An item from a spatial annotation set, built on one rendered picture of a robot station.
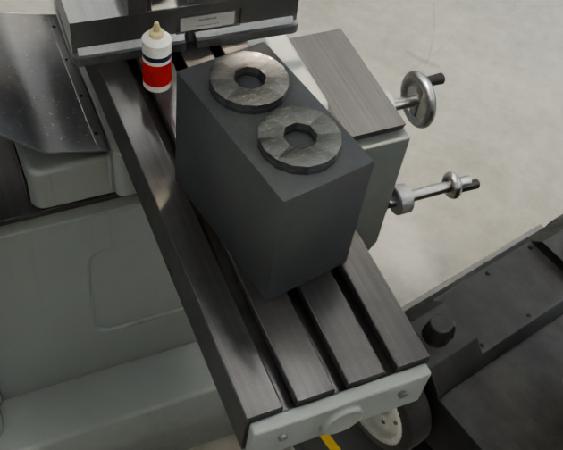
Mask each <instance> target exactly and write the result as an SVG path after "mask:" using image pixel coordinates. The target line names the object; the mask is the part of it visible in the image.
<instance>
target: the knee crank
mask: <svg viewBox="0 0 563 450"><path fill-rule="evenodd" d="M479 187H480V182H479V180H478V179H471V178H470V177H469V176H468V175H466V176H463V177H459V176H458V175H457V174H456V173H455V172H453V171H448V172H446V173H445V174H444V175H443V177H442V180H441V182H440V183H436V184H432V185H430V186H426V187H420V188H417V189H413V190H411V189H410V187H409V186H408V185H407V184H405V183H401V184H398V185H395V187H394V189H393V192H392V196H391V200H390V203H389V206H388V209H390V208H391V211H392V212H393V213H394V214H396V215H401V214H405V213H411V212H412V211H413V209H414V206H415V201H419V200H423V199H426V198H429V197H433V196H438V195H442V194H445V195H446V196H447V197H448V198H450V199H457V198H459V197H460V196H461V193H463V192H467V191H470V190H474V189H478V188H479Z"/></svg>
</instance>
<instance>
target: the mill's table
mask: <svg viewBox="0 0 563 450"><path fill-rule="evenodd" d="M248 46H249V45H248V42H247V41H242V42H237V43H230V44H225V45H219V46H209V47H203V48H197V47H196V45H195V44H194V43H192V42H187V43H186V51H180V52H174V53H172V84H171V86H170V88H169V89H168V90H166V91H164V92H162V93H154V92H150V91H148V90H146V89H145V88H144V86H143V75H142V57H140V58H135V59H129V60H123V61H118V62H108V63H101V64H96V65H90V66H85V68H86V70H87V73H88V75H89V78H90V80H91V83H92V85H93V88H94V89H95V92H96V94H97V98H98V100H99V103H100V104H101V107H102V109H103V112H104V114H105V117H106V119H107V122H108V124H109V127H110V129H111V131H112V133H113V137H114V140H115V142H116V144H117V146H118V148H119V151H120V153H121V156H122V159H123V161H124V163H125V166H126V168H127V171H128V173H129V175H130V179H131V181H132V184H133V186H134V188H135V190H136V192H137V195H138V197H139V201H140V203H141V205H142V207H143V210H144V212H145V215H146V216H147V220H148V223H149V225H150V227H151V229H152V231H153V234H154V236H155V240H156V243H157V244H158V247H159V249H160V251H161V254H162V256H163V258H164V262H165V264H166V267H167V269H168V271H169V273H170V275H171V278H172V282H173V284H174V286H175V288H176V291H177V293H178V295H179V298H180V300H181V303H182V306H183V308H184V311H185V313H186V314H187V317H188V319H189V323H190V326H191V328H192V330H193V332H194V335H195V337H196V339H197V342H198V345H199V347H200V350H201V352H202V355H203V356H204V358H205V361H206V365H207V367H208V370H209V371H210V374H211V376H212V378H213V381H214V384H215V386H216V389H217V391H218V394H219V396H220V398H221V400H222V402H223V406H224V409H225V411H226V413H227V415H228V418H229V420H230V422H231V425H232V428H233V430H234V433H235V435H236V438H237V439H238V442H239V445H240V448H241V449H243V448H246V450H282V449H284V448H287V447H290V446H294V445H296V444H299V443H302V442H305V441H308V440H309V439H312V438H317V437H320V436H322V435H325V434H326V435H331V434H336V433H339V432H342V431H343V430H345V429H348V428H350V427H352V426H353V425H354V424H356V423H357V422H358V421H362V420H364V419H367V418H370V417H373V416H375V415H377V414H380V413H384V412H387V411H389V410H392V409H395V408H397V407H400V406H402V405H405V404H409V403H412V402H415V401H416V400H418V398H419V396H420V395H421V393H422V391H423V389H424V386H425V384H426V382H427V380H428V379H429V378H430V376H431V372H430V370H429V368H428V366H427V365H426V364H427V362H428V360H429V358H430V355H429V354H428V353H427V351H426V349H425V348H424V345H423V343H422V342H421V340H420V338H419V337H418V335H417V334H416V332H415V330H414V328H413V327H412V325H411V323H410V321H409V320H408V317H407V315H406V314H405V313H404V311H403V310H402V308H401V306H400V304H399V302H398V300H397V299H396V297H395V295H394V294H393V293H392V291H391V288H390V287H389V285H388V283H387V282H386V280H385V278H384V276H383V275H382V273H381V272H380V270H379V268H378V266H377V265H376V263H375V261H374V259H373V257H372V256H371V255H370V253H369V251H368V249H367V248H366V245H365V244H364V242H363V240H362V238H361V237H360V236H359V234H358V233H357V230H356V229H355V233H354V236H353V239H352V242H351V246H350V249H349V254H348V258H347V261H346V262H345V263H343V264H341V265H339V266H337V267H335V268H333V269H331V270H329V271H327V272H325V273H323V274H321V275H319V276H317V277H315V278H313V279H311V280H309V281H307V282H305V283H303V284H301V285H299V286H297V287H295V288H293V289H292V290H290V291H288V292H286V293H284V294H282V295H280V296H277V297H275V298H274V299H272V300H270V301H265V300H264V298H263V297H262V296H261V294H260V293H259V292H258V290H257V289H256V287H255V286H254V285H253V283H252V282H251V281H250V279H249V278H248V276H247V275H246V273H245V272H244V271H243V270H242V269H241V268H240V266H239V265H238V263H237V262H236V261H235V259H234V258H233V257H232V255H231V254H230V252H229V251H228V250H227V248H226V247H225V245H224V244H223V242H222V241H221V240H220V238H218V237H217V235H216V234H215V233H214V231H213V230H212V228H211V227H210V226H209V224H208V223H207V222H206V220H205V218H204V217H203V216H202V214H201V213H200V212H199V210H198V209H197V207H196V206H195V205H194V204H193V203H192V202H191V200H190V199H189V197H188V196H187V195H186V193H185V192H184V190H183V189H182V188H181V186H180V185H179V183H178V182H177V181H176V179H175V153H176V94H177V72H178V71H181V70H183V69H186V68H188V67H191V66H194V65H197V64H200V63H203V62H206V61H209V60H212V59H214V58H217V57H220V56H223V55H225V54H229V53H232V52H235V51H238V50H240V49H243V48H245V47H248Z"/></svg>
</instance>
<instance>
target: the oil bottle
mask: <svg viewBox="0 0 563 450"><path fill-rule="evenodd" d="M142 75H143V86H144V88H145V89H146V90H148V91H150V92H154V93H162V92H164V91H166V90H168V89H169V88H170V86H171V84H172V37H171V35H170V34H169V33H168V32H166V31H164V30H163V29H161V28H160V25H159V22H158V21H155V23H154V27H153V28H151V29H150V30H149V31H147V32H145V33H144V34H143V36H142Z"/></svg>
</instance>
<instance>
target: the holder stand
mask: <svg viewBox="0 0 563 450"><path fill-rule="evenodd" d="M373 167H374V160H373V159H372V157H371V156H370V155H369V154H368V153H367V152H366V151H365V150H364V149H363V148H362V147H361V145H360V144H359V143H358V142H357V141H356V140H355V139H354V138H353V137H352V136H351V135H350V134H349V133H348V132H347V131H346V130H345V129H344V128H343V127H342V126H341V125H340V123H339V122H338V121H337V120H336V119H335V118H334V117H333V116H332V115H331V114H330V112H329V111H328V110H327V109H326V108H325V107H324V106H323V105H322V104H321V103H320V102H319V100H318V99H317V98H316V97H315V96H314V95H313V94H312V93H311V92H310V91H309V90H308V88H307V87H306V86H305V85H304V84H303V83H302V82H301V81H300V80H299V79H298V77H297V76H296V75H295V74H294V73H293V72H292V71H291V70H290V69H289V68H288V67H287V65H286V64H285V63H284V62H283V61H282V60H281V59H280V58H279V57H278V56H277V55H276V53H275V52H274V51H273V50H272V49H271V48H270V47H269V46H268V45H267V44H266V43H265V42H261V43H258V44H255V45H252V46H248V47H245V48H243V49H240V50H238V51H235V52H232V53H229V54H225V55H223V56H220V57H217V58H214V59H212V60H209V61H206V62H202V63H200V64H197V65H194V66H191V67H188V68H186V69H183V70H181V71H178V72H177V94H176V153H175V179H176V181H177V182H178V183H179V185H180V186H181V188H182V189H183V190H184V192H185V193H186V195H187V196H188V197H189V199H190V200H191V202H192V203H193V204H194V205H195V206H196V207H197V209H198V210H199V212H200V213H201V214H202V216H203V217H204V218H205V220H206V222H207V223H208V224H209V226H210V227H211V228H212V230H213V231H214V233H215V234H216V235H217V237H218V238H220V240H221V241H222V242H223V244H224V245H225V247H226V248H227V250H228V251H229V252H230V254H231V255H232V257H233V258H234V259H235V261H236V262H237V263H238V265H239V266H240V268H241V269H242V270H243V271H244V272H245V273H246V275H247V276H248V278H249V279H250V281H251V282H252V283H253V285H254V286H255V287H256V289H257V290H258V292H259V293H260V294H261V296H262V297H263V298H264V300H265V301H270V300H272V299H274V298H275V297H277V296H280V295H282V294H284V293H286V292H288V291H290V290H292V289H293V288H295V287H297V286H299V285H301V284H303V283H305V282H307V281H309V280H311V279H313V278H315V277H317V276H319V275H321V274H323V273H325V272H327V271H329V270H331V269H333V268H335V267H337V266H339V265H341V264H343V263H345V262H346V261H347V258H348V254H349V249H350V246H351V242H352V239H353V236H354V233H355V229H356V226H357V221H358V217H359V214H360V211H361V208H362V204H363V202H364V198H365V195H366V190H367V186H368V183H369V180H370V177H371V174H372V170H373Z"/></svg>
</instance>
